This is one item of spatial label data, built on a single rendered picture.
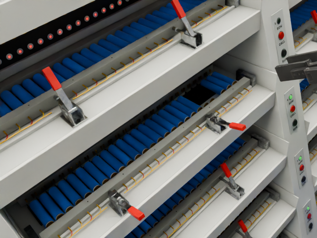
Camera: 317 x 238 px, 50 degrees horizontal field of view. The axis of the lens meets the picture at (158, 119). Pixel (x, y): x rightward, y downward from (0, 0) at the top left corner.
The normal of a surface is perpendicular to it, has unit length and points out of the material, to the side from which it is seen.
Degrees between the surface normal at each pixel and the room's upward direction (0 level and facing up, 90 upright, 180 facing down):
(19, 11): 106
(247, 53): 90
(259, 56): 90
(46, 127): 16
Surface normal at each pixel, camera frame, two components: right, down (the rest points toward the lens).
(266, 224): -0.14, -0.73
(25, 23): 0.67, 0.43
